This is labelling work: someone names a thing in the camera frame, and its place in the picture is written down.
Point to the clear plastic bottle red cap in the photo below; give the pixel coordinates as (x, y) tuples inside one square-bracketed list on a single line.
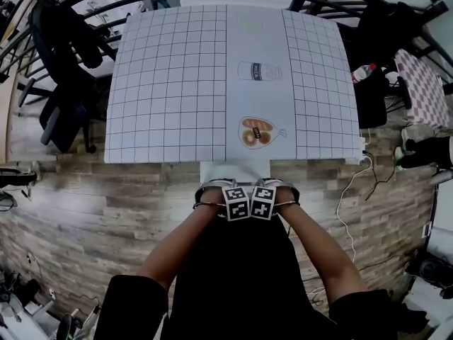
[(361, 73)]

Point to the white power strip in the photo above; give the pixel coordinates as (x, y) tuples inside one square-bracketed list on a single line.
[(361, 147)]

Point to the person's right forearm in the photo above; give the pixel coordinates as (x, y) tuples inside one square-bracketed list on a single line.
[(318, 250)]

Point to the person's left forearm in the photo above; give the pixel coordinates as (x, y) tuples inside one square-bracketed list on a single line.
[(177, 246)]

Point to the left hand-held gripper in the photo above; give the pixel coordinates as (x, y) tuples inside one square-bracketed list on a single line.
[(236, 204)]

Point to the black clamp tool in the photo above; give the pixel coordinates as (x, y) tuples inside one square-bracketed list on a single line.
[(16, 176)]

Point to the light wooden desk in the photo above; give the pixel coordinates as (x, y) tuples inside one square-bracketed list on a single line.
[(7, 119)]

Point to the black round device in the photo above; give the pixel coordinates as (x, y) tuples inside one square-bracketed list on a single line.
[(430, 269)]

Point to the checkered cloth table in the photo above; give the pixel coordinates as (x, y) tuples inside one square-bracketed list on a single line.
[(421, 87)]

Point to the black office chair with jacket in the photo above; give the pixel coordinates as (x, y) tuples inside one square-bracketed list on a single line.
[(67, 76)]

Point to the white grid-covered table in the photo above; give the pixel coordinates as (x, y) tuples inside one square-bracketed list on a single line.
[(170, 83)]

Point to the person's black clothing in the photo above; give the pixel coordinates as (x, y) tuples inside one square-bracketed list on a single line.
[(240, 278)]

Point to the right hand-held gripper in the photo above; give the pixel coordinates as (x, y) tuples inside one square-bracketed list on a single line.
[(262, 202)]

